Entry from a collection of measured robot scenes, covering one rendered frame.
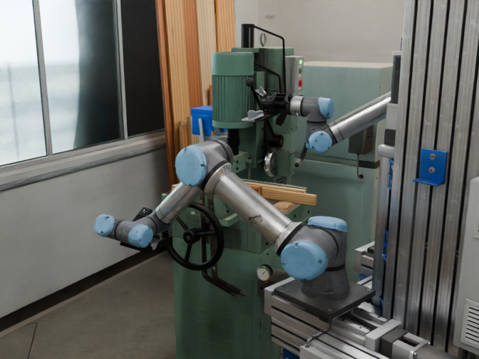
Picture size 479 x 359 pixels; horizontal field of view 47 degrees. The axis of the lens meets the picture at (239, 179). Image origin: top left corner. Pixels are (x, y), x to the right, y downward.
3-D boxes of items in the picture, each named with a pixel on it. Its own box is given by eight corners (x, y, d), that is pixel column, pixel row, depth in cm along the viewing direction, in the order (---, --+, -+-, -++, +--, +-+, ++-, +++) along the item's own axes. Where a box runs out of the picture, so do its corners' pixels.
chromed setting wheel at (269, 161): (262, 179, 243) (262, 152, 240) (274, 173, 254) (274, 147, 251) (268, 180, 242) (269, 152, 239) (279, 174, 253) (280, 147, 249)
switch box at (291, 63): (282, 92, 251) (283, 56, 247) (291, 90, 260) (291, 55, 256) (294, 92, 248) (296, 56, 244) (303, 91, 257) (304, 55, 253)
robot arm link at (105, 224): (107, 238, 184) (88, 232, 187) (126, 243, 193) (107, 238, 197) (115, 216, 185) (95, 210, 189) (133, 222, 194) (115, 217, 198)
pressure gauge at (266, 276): (256, 283, 221) (256, 264, 219) (259, 280, 225) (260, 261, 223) (270, 286, 219) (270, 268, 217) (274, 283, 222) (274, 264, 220)
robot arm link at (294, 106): (308, 105, 211) (302, 122, 208) (297, 104, 213) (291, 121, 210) (304, 92, 205) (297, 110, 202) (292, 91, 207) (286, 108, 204)
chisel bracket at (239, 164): (220, 175, 239) (220, 156, 237) (235, 168, 251) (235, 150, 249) (235, 177, 236) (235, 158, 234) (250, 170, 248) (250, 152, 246)
